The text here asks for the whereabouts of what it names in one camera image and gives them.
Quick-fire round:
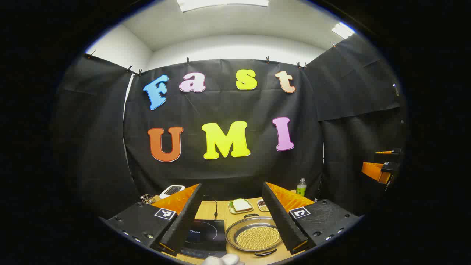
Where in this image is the ceiling light panel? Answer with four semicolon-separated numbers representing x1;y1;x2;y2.
331;22;356;39

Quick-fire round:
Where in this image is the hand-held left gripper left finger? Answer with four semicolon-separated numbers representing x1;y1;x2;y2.
99;183;204;257

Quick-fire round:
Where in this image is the black induction cooktop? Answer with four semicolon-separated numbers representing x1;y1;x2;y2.
179;219;227;259

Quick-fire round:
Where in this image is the sandwich with lettuce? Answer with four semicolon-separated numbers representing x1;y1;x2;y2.
230;198;252;212

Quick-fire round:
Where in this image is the stainless steel pot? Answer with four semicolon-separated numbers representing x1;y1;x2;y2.
225;213;284;257

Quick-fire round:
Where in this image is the white toaster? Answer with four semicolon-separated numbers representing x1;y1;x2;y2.
159;185;186;199

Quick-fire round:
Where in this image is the pile of soybeans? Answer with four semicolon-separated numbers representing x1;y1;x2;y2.
235;226;282;251

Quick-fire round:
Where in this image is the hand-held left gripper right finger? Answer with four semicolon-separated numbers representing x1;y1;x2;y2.
262;181;365;255

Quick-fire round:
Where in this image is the pale green sandwich plate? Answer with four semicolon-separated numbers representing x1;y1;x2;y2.
228;199;254;215

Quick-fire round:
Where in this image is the black power cable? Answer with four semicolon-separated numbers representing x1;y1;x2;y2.
202;195;219;220

